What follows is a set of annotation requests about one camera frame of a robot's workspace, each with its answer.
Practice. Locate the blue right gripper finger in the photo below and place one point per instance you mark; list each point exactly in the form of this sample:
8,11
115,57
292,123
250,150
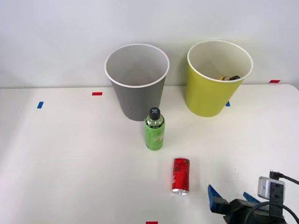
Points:
251,198
213,198

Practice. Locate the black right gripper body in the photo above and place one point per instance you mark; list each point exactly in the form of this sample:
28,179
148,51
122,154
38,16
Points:
238,212

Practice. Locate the red drink can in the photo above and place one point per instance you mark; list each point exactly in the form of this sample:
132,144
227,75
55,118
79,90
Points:
181,175

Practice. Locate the silver and black right arm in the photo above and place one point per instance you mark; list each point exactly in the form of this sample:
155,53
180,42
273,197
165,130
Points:
265,186

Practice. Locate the green plastic bottle, black cap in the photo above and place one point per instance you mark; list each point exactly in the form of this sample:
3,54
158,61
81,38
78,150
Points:
154,135

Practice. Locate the yellow-green plastic waste bin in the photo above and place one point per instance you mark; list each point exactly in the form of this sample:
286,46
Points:
208,98

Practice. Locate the yellow and black small bottle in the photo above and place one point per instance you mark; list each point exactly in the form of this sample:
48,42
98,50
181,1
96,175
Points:
230,78

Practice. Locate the grey plastic waste bin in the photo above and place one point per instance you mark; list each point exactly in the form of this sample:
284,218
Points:
137,102

